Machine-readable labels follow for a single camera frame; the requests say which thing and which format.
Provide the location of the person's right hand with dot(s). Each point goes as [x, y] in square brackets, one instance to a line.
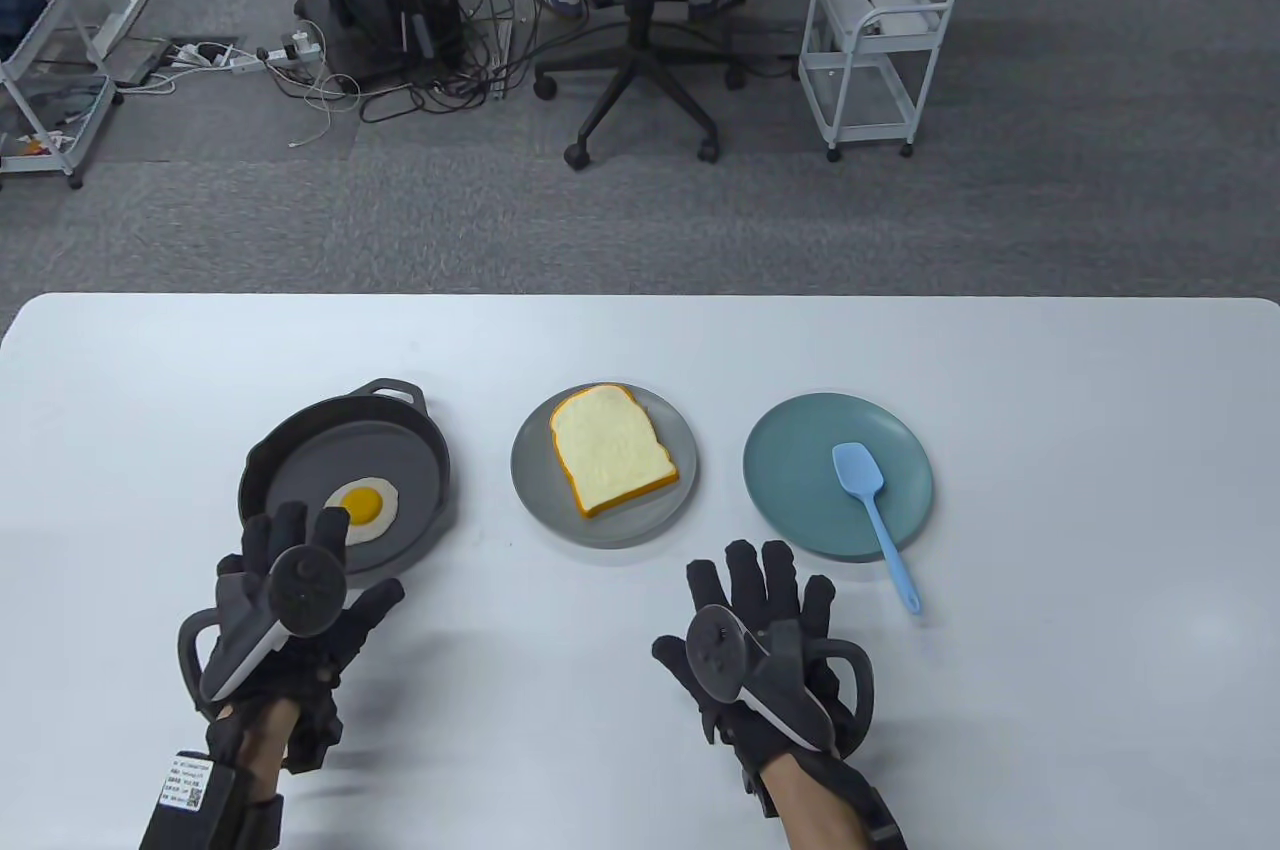
[770, 590]

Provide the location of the person's left hand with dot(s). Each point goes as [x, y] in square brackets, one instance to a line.
[330, 660]

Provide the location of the light blue dessert shovel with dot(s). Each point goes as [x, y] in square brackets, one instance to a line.
[855, 470]

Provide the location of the fried egg slice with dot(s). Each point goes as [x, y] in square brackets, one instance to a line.
[362, 502]

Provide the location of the black cast iron skillet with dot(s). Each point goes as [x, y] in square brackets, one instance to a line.
[300, 470]

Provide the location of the toast slice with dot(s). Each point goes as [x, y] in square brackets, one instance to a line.
[610, 455]

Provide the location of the grey plate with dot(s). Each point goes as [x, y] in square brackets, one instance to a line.
[540, 500]

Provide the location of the person's left forearm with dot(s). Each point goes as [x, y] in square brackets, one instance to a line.
[268, 740]

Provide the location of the person's right forearm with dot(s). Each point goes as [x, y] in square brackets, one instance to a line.
[820, 820]

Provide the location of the dark grey tracking controller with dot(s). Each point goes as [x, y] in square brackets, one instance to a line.
[300, 590]
[720, 650]

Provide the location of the teal plate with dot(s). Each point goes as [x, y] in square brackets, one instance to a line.
[790, 470]

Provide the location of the black labelled wrist module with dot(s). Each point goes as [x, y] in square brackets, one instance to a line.
[185, 805]

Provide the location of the white rolling cart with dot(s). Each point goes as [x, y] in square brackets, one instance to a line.
[858, 105]

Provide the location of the white metal rack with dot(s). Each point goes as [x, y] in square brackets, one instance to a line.
[40, 165]

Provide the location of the white device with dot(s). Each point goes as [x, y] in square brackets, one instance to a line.
[905, 18]

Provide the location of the white power strip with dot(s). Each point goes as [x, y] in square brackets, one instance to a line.
[246, 62]

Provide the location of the black floor outlet box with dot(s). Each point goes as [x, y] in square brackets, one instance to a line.
[150, 60]

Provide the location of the dark blue bag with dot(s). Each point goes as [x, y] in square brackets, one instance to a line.
[15, 20]

